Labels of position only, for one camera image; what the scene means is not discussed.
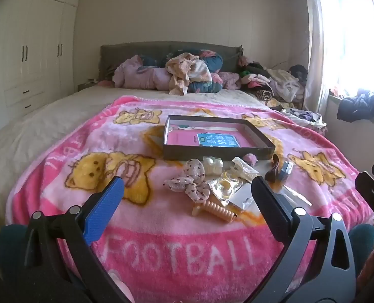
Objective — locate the person's right leg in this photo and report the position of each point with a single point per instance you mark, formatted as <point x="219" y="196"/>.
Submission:
<point x="363" y="243"/>

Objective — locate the bag of laundry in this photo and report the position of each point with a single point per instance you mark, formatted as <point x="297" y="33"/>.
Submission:
<point x="303" y="116"/>

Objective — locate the window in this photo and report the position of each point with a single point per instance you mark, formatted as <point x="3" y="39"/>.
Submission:
<point x="354" y="47"/>

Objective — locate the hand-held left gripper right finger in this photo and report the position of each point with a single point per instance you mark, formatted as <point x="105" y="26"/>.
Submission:
<point x="270" y="208"/>

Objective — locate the pink quilt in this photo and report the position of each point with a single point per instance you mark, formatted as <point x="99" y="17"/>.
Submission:
<point x="136" y="74"/>

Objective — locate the peach spiral hair clip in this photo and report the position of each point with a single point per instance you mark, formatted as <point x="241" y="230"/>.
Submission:
<point x="217" y="210"/>

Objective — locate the white wardrobe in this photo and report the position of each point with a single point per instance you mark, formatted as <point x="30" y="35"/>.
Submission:
<point x="32" y="53"/>

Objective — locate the pink bear printed blanket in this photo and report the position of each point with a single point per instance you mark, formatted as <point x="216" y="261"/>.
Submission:
<point x="161" y="243"/>

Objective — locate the dark clothes on sill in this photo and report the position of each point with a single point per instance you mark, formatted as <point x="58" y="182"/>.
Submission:
<point x="360" y="105"/>

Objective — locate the bed with beige cover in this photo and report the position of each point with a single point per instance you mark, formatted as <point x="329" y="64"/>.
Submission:
<point x="41" y="126"/>

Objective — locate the person's leg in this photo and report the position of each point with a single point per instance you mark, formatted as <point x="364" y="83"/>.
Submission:
<point x="10" y="246"/>
<point x="363" y="243"/>

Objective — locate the pile of mixed clothes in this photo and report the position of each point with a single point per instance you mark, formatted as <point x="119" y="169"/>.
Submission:
<point x="278" y="83"/>

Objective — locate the clear bag of yellow rings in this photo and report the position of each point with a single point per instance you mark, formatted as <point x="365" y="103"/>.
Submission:
<point x="225" y="187"/>

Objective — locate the banana hair clip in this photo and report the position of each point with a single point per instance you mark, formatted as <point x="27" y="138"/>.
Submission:
<point x="272" y="170"/>

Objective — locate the cream patterned garment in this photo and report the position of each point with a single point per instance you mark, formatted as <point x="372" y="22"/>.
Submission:
<point x="187" y="69"/>

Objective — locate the person's left leg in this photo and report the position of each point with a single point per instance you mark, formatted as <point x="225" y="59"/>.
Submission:
<point x="10" y="246"/>

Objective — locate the pearly hair claw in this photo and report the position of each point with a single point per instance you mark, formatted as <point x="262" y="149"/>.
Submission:
<point x="212" y="165"/>

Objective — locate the beige curtain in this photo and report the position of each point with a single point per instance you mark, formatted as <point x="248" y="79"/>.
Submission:
<point x="314" y="53"/>

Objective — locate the white hair claw clip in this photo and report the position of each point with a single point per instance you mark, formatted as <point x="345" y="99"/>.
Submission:
<point x="243" y="169"/>

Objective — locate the grey padded headboard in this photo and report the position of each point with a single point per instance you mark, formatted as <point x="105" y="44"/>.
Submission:
<point x="136" y="50"/>

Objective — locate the clear packet with white card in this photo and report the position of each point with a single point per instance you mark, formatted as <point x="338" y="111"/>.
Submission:
<point x="243" y="197"/>

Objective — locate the shallow cardboard box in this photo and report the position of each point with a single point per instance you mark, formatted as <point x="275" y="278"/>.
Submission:
<point x="187" y="153"/>

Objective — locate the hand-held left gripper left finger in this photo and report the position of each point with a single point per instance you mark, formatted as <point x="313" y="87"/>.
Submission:
<point x="101" y="214"/>

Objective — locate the pink crumpled garment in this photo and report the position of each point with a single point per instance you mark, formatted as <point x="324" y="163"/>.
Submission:
<point x="229" y="80"/>

